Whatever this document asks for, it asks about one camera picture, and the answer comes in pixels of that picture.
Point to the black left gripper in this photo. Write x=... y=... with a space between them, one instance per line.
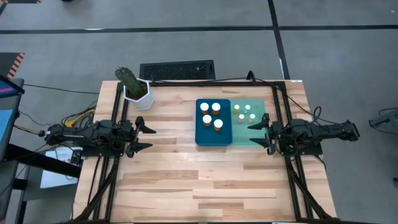
x=127 y=135

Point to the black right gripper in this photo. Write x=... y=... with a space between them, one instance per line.
x=286 y=133

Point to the small yellow pill bottle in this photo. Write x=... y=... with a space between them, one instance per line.
x=252 y=117

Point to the small pink pill bottle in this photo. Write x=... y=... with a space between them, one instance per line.
x=241 y=117

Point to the small green pill bottle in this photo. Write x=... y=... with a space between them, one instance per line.
x=247 y=108

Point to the small amber pill bottle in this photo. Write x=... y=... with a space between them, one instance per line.
x=236 y=108

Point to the large orange pill bottle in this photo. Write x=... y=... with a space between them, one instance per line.
x=207 y=119
x=218 y=124
x=216 y=108
x=204 y=108

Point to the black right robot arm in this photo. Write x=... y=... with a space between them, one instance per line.
x=335 y=130

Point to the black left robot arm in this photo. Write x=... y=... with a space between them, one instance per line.
x=77 y=133

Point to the translucent green plastic bin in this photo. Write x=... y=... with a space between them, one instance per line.
x=258 y=107

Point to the blue plastic bin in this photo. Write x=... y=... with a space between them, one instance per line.
x=217 y=138

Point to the white hexagonal plant pot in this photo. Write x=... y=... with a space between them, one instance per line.
x=143 y=104

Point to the black floor vent grate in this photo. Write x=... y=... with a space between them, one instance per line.
x=177 y=70

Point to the black desk beam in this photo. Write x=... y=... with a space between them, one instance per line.
x=46 y=161

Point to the white paper sheet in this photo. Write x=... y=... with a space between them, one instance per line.
x=53 y=180

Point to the grey tripod stand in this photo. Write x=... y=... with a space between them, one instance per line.
x=387 y=119

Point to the blue screen monitor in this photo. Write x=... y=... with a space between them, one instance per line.
x=4 y=124

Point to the black hazard striped mat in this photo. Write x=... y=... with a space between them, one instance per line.
x=9 y=62

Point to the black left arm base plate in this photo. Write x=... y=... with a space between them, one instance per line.
x=99 y=152

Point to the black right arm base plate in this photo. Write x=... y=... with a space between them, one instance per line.
x=314 y=151

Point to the black aluminium table frame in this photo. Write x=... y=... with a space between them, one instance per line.
x=202 y=83

